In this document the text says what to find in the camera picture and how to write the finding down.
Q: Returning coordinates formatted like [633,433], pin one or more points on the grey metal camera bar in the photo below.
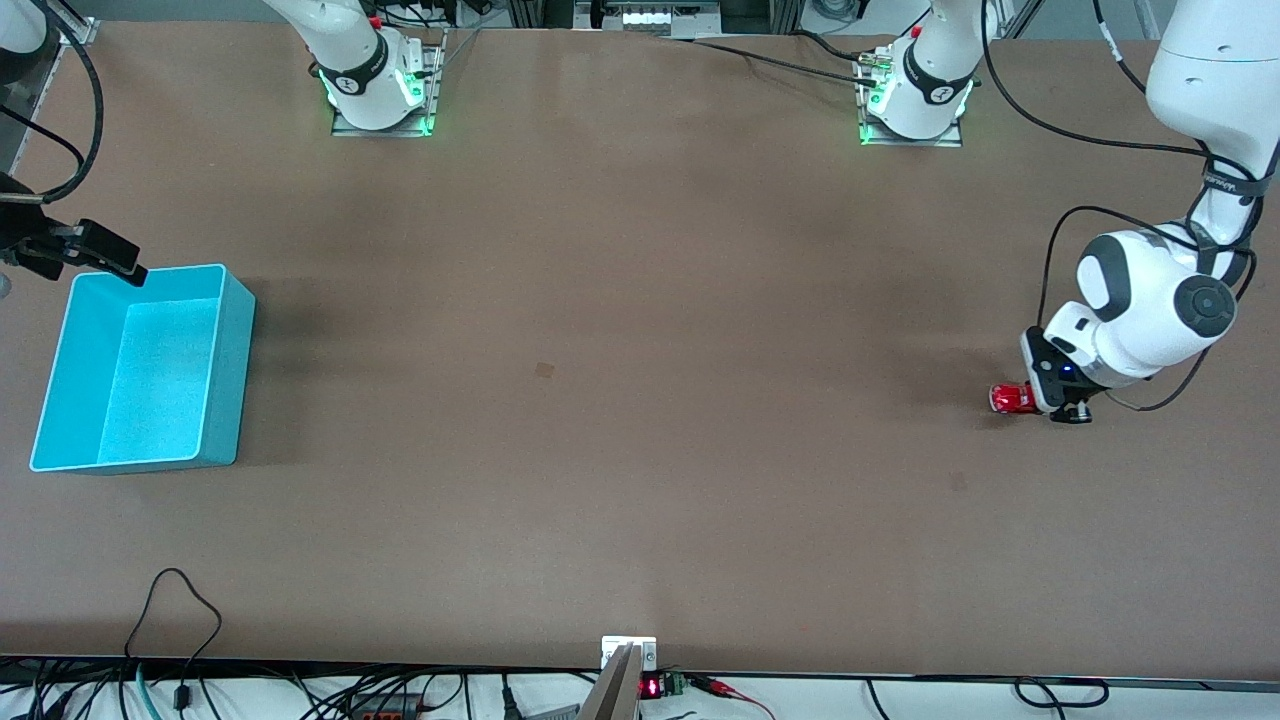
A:
[610,695]

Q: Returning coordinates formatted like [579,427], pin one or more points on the blue plastic storage box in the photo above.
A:
[150,380]

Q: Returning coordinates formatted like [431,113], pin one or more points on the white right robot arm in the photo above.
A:
[350,50]

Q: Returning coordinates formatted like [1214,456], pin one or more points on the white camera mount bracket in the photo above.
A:
[612,646]

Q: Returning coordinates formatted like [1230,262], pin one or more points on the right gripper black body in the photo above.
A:
[28,250]

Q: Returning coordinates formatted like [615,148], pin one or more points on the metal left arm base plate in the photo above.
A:
[945,140]

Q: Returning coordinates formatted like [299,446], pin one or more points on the red LED display module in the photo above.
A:
[652,687]

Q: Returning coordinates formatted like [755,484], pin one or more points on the lit equipment rack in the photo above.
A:
[650,15]

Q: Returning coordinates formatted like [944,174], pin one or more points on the red beetle toy car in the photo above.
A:
[1010,399]

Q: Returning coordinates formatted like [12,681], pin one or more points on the dark power strip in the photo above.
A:
[385,705]

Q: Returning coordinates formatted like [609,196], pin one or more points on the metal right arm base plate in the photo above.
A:
[350,131]

